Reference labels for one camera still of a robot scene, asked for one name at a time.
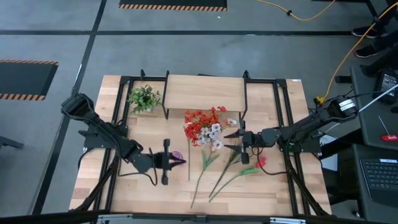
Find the purple ribbed glass vase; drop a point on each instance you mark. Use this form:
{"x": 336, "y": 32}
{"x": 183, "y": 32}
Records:
{"x": 178, "y": 154}

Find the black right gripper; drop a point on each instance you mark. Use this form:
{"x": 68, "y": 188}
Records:
{"x": 253, "y": 139}

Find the black device with screen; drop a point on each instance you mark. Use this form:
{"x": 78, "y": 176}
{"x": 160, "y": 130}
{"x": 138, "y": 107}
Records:
{"x": 388, "y": 83}

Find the black chair base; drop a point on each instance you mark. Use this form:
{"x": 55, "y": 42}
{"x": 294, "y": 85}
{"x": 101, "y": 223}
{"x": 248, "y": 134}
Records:
{"x": 9, "y": 142}

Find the dark desk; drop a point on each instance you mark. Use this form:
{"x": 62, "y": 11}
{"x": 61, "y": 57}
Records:
{"x": 349, "y": 174}
{"x": 373, "y": 130}

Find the wooden shelf with black legs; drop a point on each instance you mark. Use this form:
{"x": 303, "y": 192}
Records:
{"x": 203, "y": 93}

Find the black striped floor mat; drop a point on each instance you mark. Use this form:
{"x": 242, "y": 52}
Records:
{"x": 25, "y": 79}
{"x": 172, "y": 3}

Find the white rod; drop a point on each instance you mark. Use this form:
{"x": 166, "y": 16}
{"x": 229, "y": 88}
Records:
{"x": 382, "y": 95}

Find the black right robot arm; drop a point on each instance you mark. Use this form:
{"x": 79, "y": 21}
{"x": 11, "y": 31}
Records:
{"x": 311, "y": 123}

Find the black metal table frame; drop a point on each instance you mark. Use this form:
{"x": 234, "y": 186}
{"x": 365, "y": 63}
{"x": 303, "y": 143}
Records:
{"x": 275, "y": 99}

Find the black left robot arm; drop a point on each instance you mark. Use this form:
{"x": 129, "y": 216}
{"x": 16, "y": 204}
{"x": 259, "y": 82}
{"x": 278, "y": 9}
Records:
{"x": 102, "y": 130}

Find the pink flower bunch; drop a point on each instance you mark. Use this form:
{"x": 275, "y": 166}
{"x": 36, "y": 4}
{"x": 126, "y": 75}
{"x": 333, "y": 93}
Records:
{"x": 230, "y": 158}

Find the red tulip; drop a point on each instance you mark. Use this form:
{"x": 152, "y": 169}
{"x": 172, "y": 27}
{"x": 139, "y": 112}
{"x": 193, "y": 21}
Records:
{"x": 260, "y": 162}

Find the black laptop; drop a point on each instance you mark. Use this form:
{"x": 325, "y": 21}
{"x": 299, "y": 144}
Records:
{"x": 379, "y": 174}

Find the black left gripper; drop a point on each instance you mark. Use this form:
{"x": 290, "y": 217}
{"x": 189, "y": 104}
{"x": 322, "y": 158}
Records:
{"x": 161, "y": 161}

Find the green plant in white pot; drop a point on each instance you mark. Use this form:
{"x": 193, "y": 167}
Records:
{"x": 143, "y": 98}

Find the red flower bunch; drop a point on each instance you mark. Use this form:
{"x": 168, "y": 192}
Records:
{"x": 192, "y": 130}

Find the peach tulip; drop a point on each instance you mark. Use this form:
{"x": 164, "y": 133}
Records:
{"x": 188, "y": 161}

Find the silver metal bracket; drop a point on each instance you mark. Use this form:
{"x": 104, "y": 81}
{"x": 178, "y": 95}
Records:
{"x": 287, "y": 221}
{"x": 115, "y": 219}

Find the person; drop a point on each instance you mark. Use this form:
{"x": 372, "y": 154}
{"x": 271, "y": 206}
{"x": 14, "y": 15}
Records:
{"x": 365, "y": 51}

